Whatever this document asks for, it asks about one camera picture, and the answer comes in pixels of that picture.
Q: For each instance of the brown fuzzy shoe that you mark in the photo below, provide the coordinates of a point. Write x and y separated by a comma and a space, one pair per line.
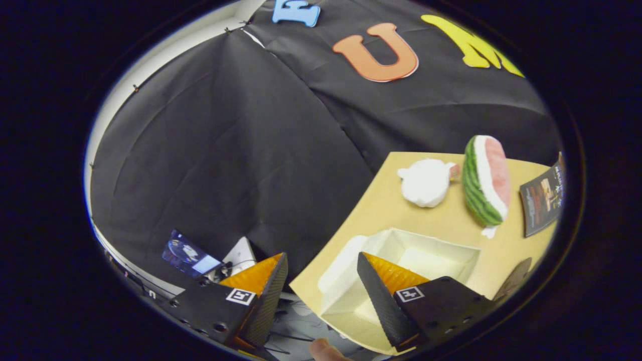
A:
514, 278

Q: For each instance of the white plush toy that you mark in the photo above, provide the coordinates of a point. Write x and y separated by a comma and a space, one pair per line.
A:
426, 183

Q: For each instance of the dark cover book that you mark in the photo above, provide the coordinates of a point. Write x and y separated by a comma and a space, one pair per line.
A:
541, 200

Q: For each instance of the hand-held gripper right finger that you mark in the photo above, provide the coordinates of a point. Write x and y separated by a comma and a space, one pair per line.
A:
386, 311

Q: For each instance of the watermelon slice plush toy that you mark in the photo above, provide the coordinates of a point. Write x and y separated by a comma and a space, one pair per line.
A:
476, 190

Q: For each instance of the white fabric storage box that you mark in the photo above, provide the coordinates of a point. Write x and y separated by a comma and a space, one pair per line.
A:
426, 255

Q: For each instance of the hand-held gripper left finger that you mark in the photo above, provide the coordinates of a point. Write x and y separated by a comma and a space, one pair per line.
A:
268, 306

